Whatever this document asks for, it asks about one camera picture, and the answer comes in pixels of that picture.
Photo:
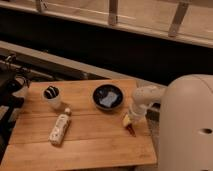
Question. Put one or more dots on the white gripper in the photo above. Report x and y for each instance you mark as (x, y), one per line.
(133, 116)

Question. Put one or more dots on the white cup with dark contents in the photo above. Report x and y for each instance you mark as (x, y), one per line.
(52, 96)

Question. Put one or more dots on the black equipment with cables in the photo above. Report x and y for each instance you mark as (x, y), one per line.
(14, 85)

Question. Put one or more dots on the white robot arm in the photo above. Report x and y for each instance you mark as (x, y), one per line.
(185, 121)

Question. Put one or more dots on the blue cloth in bowl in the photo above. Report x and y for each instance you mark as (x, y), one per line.
(109, 99)

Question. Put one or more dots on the metal window rail frame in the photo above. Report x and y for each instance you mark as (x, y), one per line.
(188, 21)

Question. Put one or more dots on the dark round bowl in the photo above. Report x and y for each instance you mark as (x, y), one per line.
(101, 91)

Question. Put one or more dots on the small red pepper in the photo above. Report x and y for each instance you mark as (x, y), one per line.
(131, 130)

